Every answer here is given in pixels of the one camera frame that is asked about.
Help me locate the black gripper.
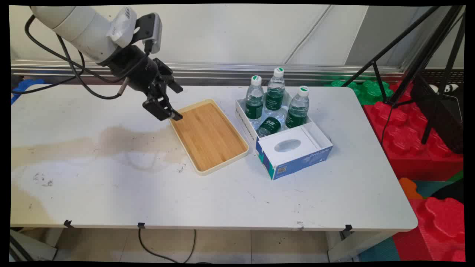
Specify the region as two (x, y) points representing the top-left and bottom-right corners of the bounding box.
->
(99, 44), (184, 122)

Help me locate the clear water bottle green label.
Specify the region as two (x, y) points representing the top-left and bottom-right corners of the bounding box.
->
(285, 86), (310, 129)
(256, 109), (288, 138)
(265, 67), (286, 112)
(245, 75), (265, 129)

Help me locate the bamboo tray with cream rim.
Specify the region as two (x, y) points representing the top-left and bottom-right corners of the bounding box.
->
(169, 99), (250, 176)

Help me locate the white cardboard box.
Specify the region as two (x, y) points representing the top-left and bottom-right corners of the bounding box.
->
(235, 91), (333, 156)

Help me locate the blue foam piece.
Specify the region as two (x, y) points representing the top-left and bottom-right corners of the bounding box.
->
(11, 78), (46, 105)

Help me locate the blue and white tissue box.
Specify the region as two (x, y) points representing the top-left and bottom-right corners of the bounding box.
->
(255, 128), (333, 181)

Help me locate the white table leg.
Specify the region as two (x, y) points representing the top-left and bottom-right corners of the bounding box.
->
(9, 229), (59, 262)
(327, 231), (394, 263)

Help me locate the green foam block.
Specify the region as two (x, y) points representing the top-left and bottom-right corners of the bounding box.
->
(325, 79), (394, 106)

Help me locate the large red foam block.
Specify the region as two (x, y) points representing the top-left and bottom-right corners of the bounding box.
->
(362, 80), (464, 182)

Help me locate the orange foam piece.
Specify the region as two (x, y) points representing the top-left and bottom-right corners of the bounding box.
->
(399, 177), (424, 200)

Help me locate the black tripod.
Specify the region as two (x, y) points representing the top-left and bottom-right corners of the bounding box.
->
(341, 6), (466, 145)

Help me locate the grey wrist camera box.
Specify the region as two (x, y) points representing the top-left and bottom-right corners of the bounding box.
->
(135, 13), (163, 55)

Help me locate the aluminium wall rail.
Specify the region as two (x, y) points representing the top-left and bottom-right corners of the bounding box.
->
(10, 60), (406, 87)

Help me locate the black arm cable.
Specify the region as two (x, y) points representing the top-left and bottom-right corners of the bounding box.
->
(11, 34), (86, 95)
(24, 15), (131, 100)

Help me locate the black floor cable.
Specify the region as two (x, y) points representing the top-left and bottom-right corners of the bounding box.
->
(138, 227), (197, 264)

